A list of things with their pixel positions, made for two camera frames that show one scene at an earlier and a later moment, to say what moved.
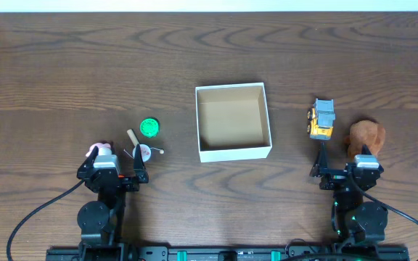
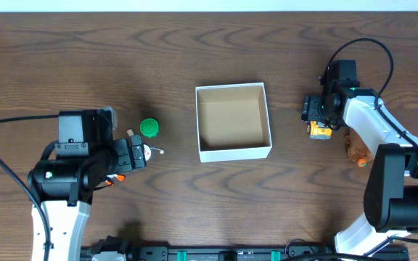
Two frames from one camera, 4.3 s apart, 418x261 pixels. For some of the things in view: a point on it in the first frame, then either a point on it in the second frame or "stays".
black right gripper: x=335 y=177 to x=310 y=110
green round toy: x=149 y=127 stays
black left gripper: x=112 y=181 to x=136 y=153
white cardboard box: x=233 y=122 stays
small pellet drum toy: x=145 y=151 stays
